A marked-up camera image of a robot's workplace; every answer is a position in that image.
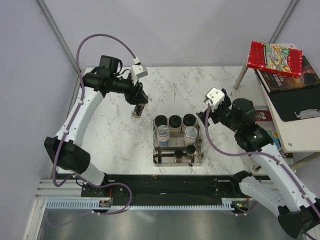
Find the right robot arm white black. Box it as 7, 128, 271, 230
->
197, 87, 320, 238

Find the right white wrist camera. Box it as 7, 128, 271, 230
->
204, 87, 225, 111

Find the white slotted cable duct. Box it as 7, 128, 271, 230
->
45, 199, 236, 211

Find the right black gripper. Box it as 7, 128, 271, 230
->
196, 98, 241, 133

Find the clear three-slot organizer tray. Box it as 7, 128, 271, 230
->
152, 118, 204, 167

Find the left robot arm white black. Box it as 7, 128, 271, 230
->
44, 55, 149, 197

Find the dark hardcover book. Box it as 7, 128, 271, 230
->
255, 55, 320, 93

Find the white side table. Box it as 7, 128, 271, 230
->
229, 43, 320, 173

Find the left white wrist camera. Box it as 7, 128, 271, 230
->
131, 64, 148, 81

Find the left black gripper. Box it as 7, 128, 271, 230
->
110, 75, 149, 106

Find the red children's book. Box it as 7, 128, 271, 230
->
246, 41, 303, 78

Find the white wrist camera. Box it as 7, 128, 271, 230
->
204, 87, 225, 111
131, 64, 148, 81

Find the black-cap spice bottle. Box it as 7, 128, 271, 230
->
131, 103, 146, 119
174, 149, 184, 163
185, 144, 196, 162

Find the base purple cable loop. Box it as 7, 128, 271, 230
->
92, 181, 133, 216

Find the blue-label bottle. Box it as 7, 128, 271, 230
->
156, 125, 170, 147
183, 126, 198, 146

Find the black clipboard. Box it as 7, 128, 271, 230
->
268, 86, 320, 122

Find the black knob-lid glass jar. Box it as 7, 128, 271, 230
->
154, 114, 168, 129

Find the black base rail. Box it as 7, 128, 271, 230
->
81, 170, 252, 206

